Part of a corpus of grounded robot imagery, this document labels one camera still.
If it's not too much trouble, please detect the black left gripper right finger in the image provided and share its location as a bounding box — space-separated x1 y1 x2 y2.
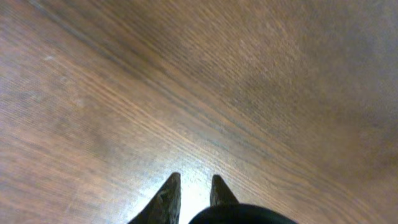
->
210 174 239 207

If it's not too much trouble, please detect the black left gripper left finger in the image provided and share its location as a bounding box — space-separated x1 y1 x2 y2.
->
128 172 181 224

